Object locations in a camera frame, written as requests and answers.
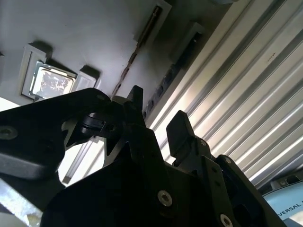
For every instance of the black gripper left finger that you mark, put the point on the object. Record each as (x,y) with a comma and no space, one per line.
(35,132)

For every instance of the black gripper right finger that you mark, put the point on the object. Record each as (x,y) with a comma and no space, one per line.
(180,132)

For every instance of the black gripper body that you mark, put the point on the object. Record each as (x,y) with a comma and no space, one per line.
(106,203)

